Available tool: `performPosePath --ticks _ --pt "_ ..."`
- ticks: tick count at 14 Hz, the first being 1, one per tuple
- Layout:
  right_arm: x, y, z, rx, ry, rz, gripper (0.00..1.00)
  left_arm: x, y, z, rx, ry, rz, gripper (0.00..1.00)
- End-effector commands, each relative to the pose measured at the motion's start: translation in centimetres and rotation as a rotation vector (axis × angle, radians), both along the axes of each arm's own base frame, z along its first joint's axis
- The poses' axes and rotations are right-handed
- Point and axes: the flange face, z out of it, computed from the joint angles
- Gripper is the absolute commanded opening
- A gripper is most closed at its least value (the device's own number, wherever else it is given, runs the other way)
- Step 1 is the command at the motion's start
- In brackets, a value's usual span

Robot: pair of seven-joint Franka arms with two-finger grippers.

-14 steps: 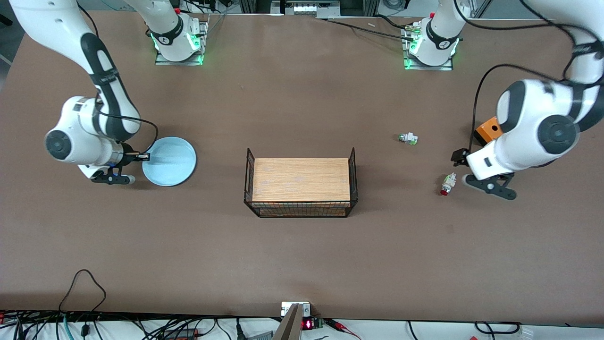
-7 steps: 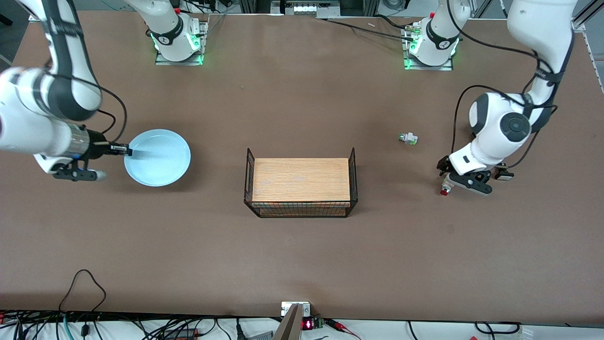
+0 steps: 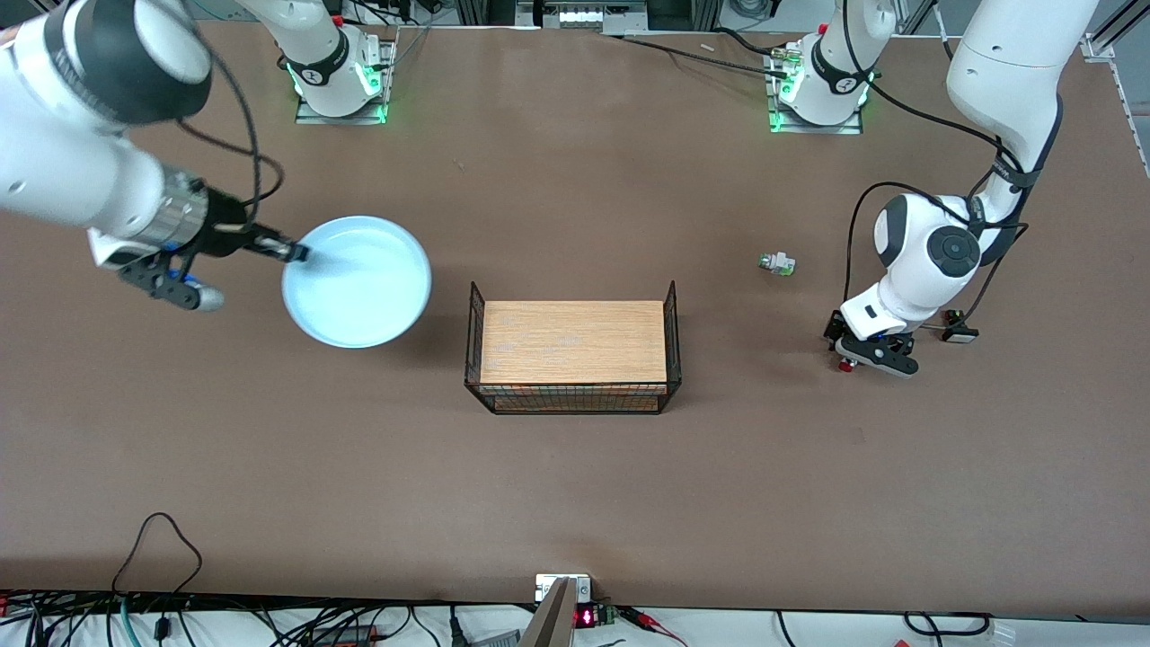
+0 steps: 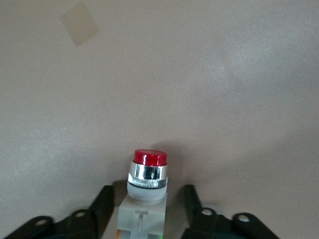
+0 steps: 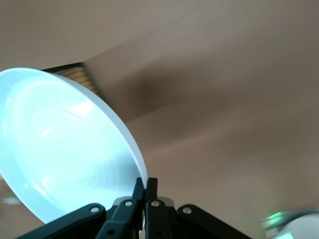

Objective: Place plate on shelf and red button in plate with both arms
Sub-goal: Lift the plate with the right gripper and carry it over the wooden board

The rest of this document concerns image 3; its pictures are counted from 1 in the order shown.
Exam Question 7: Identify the light blue plate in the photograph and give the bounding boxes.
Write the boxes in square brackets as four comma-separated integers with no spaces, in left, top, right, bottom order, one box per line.
[281,215,434,350]

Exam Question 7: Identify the black white push button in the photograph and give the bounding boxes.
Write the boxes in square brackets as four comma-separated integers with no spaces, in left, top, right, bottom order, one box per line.
[940,308,981,345]

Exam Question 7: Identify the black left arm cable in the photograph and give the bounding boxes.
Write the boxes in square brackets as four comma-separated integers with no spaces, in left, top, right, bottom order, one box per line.
[843,76,1034,317]

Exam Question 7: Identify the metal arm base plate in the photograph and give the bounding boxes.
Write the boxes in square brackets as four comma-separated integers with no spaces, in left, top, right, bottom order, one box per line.
[295,38,397,127]
[765,40,865,137]

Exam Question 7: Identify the black wire rack wooden top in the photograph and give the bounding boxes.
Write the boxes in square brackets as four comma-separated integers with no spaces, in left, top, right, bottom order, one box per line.
[464,280,683,417]

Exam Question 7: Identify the black cable on table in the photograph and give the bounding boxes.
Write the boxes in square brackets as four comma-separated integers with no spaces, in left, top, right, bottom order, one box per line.
[604,32,793,78]

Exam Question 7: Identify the black coiled cable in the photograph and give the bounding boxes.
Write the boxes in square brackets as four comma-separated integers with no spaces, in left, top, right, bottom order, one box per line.
[902,610,995,638]

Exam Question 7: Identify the thin black looped cable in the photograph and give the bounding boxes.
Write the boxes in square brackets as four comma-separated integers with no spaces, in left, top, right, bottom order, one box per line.
[111,512,204,599]

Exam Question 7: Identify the red probe wires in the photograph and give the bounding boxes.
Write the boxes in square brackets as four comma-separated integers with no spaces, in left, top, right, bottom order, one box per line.
[618,607,689,647]

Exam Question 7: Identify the tangled black cable bundle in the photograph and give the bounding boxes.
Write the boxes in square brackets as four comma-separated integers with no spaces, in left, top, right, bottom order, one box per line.
[0,589,540,647]

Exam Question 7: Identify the aluminium frame profile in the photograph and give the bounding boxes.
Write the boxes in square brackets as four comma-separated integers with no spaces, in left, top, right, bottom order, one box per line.
[456,0,722,34]

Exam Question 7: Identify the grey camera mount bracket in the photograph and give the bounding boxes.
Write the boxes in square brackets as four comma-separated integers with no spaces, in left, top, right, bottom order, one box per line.
[519,573,594,647]

